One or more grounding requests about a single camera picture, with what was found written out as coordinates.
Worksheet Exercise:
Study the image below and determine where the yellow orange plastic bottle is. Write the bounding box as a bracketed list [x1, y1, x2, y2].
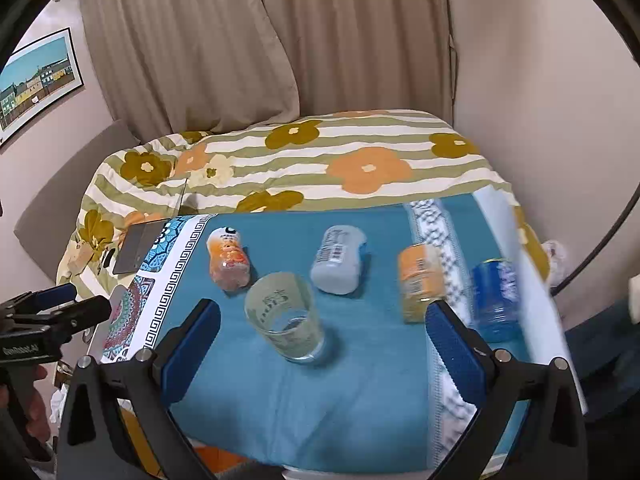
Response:
[397, 244, 446, 323]

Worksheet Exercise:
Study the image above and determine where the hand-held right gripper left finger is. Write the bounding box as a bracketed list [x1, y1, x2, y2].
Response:
[56, 298, 222, 480]

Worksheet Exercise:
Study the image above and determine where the grey laptop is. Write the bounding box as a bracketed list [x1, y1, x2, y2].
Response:
[112, 175, 192, 276]

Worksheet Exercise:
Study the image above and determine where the floral striped blanket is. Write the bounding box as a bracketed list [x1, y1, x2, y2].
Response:
[56, 109, 553, 292]

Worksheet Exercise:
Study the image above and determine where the person's left hand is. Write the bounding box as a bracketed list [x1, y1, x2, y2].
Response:
[24, 364, 53, 442]

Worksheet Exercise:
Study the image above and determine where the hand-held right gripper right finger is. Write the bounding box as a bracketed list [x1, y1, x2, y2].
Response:
[425, 300, 589, 480]

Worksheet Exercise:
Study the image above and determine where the dark cloth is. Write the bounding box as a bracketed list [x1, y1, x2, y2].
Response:
[562, 305, 640, 426]

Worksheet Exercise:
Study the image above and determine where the blue patterned cloth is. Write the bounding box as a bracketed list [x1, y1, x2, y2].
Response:
[100, 194, 587, 477]

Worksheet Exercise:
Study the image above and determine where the beige curtain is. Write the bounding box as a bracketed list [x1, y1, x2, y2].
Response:
[77, 0, 302, 137]
[247, 0, 458, 126]

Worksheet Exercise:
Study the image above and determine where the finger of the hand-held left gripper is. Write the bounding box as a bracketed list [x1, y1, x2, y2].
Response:
[20, 283, 78, 313]
[35, 295, 112, 343]

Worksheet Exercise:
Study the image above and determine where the white crumpled bag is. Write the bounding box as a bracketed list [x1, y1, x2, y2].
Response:
[542, 240, 568, 276]

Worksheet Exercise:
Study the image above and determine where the white plastic bottle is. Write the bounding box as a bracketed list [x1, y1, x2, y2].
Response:
[310, 225, 369, 295]

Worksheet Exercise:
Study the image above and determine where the black cable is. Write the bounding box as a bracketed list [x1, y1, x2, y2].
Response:
[549, 172, 640, 295]

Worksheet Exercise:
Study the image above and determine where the clear glass cup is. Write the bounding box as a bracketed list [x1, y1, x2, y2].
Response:
[244, 271, 327, 363]

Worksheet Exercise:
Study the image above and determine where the wall poster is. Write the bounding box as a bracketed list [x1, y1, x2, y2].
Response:
[0, 27, 85, 147]

